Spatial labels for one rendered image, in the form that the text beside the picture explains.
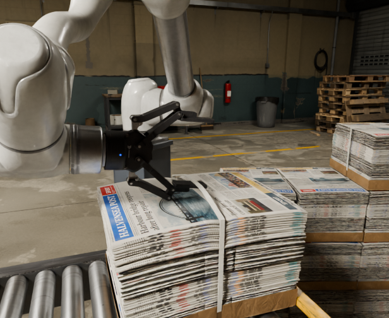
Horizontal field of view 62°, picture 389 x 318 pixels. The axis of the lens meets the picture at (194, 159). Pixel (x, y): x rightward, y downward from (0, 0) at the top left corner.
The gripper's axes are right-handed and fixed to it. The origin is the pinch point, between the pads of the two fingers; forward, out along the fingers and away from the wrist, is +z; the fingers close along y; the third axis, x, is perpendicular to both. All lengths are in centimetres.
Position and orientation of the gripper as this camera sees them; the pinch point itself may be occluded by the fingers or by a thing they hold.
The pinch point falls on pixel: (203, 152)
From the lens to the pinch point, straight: 68.3
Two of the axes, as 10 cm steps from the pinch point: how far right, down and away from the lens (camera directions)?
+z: 9.3, 0.1, 3.6
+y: -1.0, 9.7, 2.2
